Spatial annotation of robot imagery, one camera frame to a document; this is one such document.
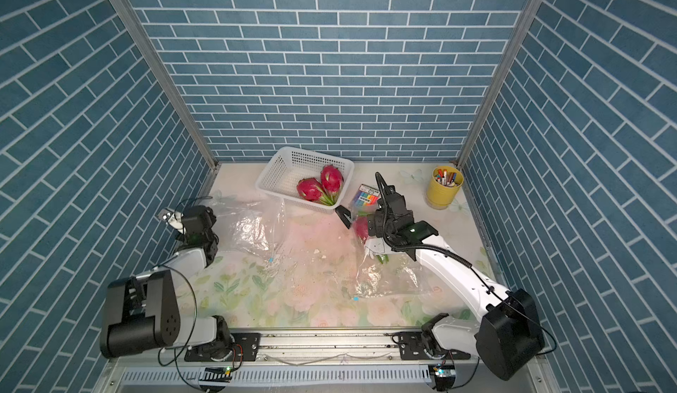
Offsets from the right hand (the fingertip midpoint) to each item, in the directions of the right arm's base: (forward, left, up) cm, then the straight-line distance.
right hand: (387, 217), depth 84 cm
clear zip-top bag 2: (-13, -1, -15) cm, 20 cm away
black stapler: (+9, +15, -14) cm, 22 cm away
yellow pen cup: (+16, -21, -1) cm, 27 cm away
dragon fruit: (+1, +8, -8) cm, 11 cm away
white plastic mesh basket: (+25, +44, -13) cm, 53 cm away
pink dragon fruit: (+16, +29, -7) cm, 34 cm away
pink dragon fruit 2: (+22, +21, -8) cm, 31 cm away
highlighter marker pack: (+20, +7, -14) cm, 25 cm away
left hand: (-2, +63, -2) cm, 63 cm away
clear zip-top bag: (-3, +43, -6) cm, 44 cm away
